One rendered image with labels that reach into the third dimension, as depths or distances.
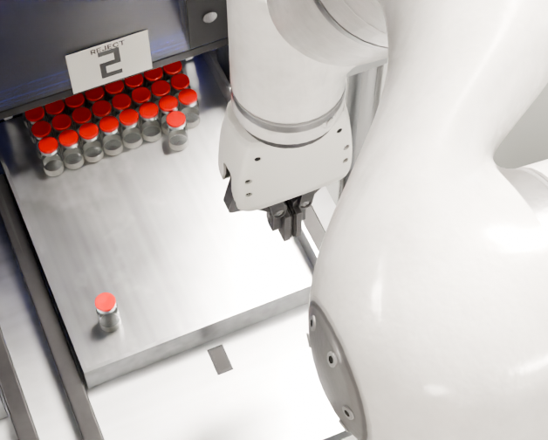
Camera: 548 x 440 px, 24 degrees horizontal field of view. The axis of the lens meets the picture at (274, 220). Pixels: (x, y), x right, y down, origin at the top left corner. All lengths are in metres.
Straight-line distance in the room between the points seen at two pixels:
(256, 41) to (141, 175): 0.56
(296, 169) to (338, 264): 0.56
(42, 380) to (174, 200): 0.24
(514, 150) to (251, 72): 1.66
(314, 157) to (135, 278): 0.38
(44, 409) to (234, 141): 0.41
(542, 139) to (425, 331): 2.13
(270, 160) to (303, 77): 0.12
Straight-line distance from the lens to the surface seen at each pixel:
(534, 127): 2.54
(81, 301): 1.30
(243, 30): 0.84
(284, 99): 0.88
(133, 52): 1.29
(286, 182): 0.99
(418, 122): 0.43
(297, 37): 0.70
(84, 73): 1.29
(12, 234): 1.33
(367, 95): 1.80
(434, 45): 0.45
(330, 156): 0.99
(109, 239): 1.33
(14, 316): 1.31
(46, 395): 1.26
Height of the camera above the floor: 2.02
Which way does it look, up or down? 58 degrees down
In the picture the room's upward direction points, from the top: straight up
